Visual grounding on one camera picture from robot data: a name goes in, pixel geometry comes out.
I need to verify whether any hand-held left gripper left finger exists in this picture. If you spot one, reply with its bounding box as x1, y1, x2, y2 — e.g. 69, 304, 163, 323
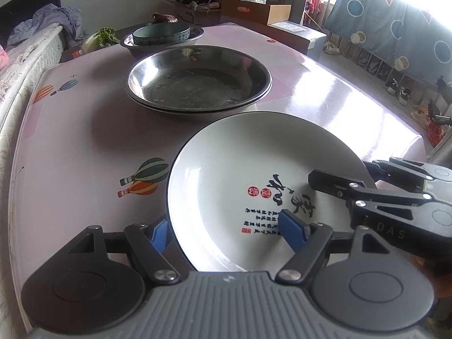
65, 217, 181, 285

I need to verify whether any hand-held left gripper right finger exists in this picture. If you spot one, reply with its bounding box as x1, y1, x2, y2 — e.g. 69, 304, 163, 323
276, 210, 392, 285

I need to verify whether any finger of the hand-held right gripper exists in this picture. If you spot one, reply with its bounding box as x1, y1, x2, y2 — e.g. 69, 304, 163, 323
308, 169, 436, 220
362, 157, 434, 190

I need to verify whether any white calligraphy plate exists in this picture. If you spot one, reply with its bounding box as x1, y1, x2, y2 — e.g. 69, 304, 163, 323
167, 111, 377, 272

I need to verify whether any small steel basin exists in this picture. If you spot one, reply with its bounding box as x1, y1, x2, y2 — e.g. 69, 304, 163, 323
120, 25, 205, 59

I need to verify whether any green patterned ceramic bowl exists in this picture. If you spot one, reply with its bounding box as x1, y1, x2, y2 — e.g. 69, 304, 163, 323
132, 22, 191, 46

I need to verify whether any pink and white shoe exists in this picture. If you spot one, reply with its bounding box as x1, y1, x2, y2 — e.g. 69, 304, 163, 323
410, 108, 431, 129

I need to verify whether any pink balloon print tablecloth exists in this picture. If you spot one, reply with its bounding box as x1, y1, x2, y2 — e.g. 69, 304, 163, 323
7, 21, 433, 325

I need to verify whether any large steel basin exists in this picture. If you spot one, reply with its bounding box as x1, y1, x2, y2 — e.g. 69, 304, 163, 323
126, 45, 272, 108
126, 78, 273, 114

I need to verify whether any grey storage box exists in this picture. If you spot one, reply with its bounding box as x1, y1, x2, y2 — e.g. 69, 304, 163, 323
268, 20, 327, 60

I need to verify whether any blue blanket with circles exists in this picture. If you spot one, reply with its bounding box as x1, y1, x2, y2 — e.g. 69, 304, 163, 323
323, 0, 452, 85

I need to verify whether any long brown cardboard box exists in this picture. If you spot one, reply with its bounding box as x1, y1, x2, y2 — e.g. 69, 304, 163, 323
221, 0, 292, 26

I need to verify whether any green leafy lettuce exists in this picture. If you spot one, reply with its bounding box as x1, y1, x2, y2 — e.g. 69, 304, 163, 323
82, 27, 121, 55

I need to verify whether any white quilted mattress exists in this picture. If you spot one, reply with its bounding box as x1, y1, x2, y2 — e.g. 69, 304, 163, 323
0, 21, 68, 339

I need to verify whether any open cardboard box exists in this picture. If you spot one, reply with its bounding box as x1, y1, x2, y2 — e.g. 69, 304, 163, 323
163, 0, 223, 25

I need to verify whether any blue-grey crumpled cloth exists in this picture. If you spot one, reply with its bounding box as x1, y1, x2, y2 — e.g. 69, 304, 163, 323
7, 3, 85, 46

